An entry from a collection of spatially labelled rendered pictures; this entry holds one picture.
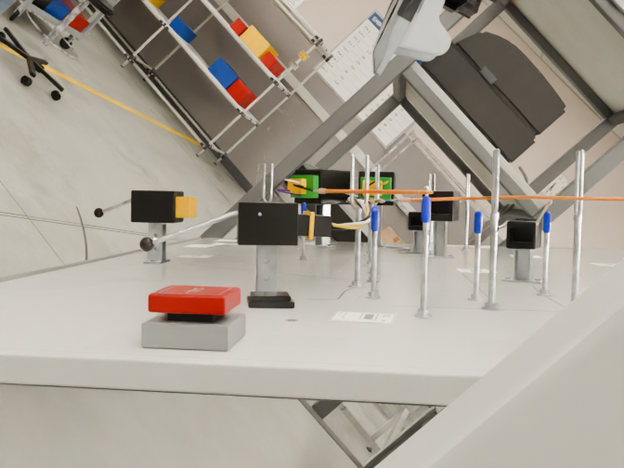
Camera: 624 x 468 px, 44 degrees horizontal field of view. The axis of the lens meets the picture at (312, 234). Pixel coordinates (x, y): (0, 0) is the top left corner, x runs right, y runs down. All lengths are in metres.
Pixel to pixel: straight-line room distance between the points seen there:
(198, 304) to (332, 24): 8.41
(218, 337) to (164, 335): 0.03
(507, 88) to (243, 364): 1.39
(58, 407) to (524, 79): 1.24
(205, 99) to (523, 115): 7.42
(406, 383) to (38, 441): 0.50
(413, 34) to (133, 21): 8.96
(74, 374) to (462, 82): 1.39
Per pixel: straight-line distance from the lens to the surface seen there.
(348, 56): 8.69
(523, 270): 0.95
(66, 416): 0.92
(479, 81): 1.76
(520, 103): 1.77
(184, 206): 1.05
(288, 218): 0.71
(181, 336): 0.49
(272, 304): 0.66
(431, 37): 0.73
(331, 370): 0.44
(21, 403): 0.88
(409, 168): 8.36
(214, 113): 8.95
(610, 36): 1.91
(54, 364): 0.48
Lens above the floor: 1.24
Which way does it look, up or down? 7 degrees down
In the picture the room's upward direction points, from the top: 48 degrees clockwise
